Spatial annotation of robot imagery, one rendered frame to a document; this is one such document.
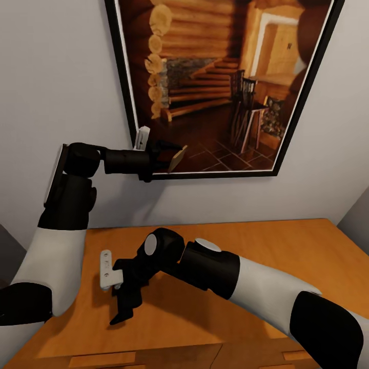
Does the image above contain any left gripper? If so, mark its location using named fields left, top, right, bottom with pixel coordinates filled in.
left=122, top=139, right=182, bottom=183

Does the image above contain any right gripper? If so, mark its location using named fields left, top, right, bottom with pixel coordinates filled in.
left=110, top=259, right=150, bottom=325

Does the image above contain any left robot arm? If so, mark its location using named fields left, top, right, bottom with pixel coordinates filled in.
left=0, top=126, right=182, bottom=369

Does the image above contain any mousetrap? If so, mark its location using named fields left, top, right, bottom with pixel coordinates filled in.
left=112, top=281, right=149, bottom=296
left=167, top=145, right=187, bottom=173

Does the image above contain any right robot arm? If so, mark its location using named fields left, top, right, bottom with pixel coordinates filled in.
left=100, top=227, right=369, bottom=369

